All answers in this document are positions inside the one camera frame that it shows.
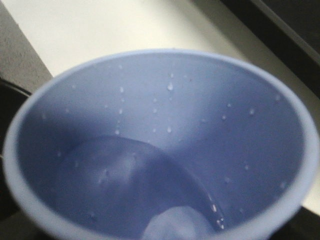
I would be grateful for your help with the light blue plastic cup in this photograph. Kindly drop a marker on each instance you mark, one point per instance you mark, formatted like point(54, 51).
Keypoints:
point(162, 144)

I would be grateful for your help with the black glass gas stove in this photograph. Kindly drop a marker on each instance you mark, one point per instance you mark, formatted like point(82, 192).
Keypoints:
point(13, 223)

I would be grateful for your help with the black range hood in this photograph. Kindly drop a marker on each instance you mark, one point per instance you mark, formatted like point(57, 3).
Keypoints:
point(290, 29)

